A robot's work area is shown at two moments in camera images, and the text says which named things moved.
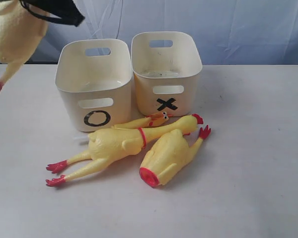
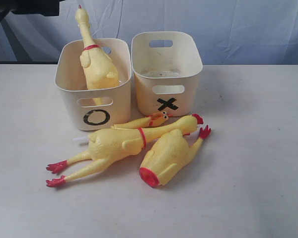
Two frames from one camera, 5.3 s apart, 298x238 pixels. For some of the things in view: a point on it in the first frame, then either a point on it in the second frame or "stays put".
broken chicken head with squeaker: (151, 120) stays put
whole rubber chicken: (15, 30) -> (100, 69)
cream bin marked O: (95, 77) stays put
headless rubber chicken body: (167, 156) stays put
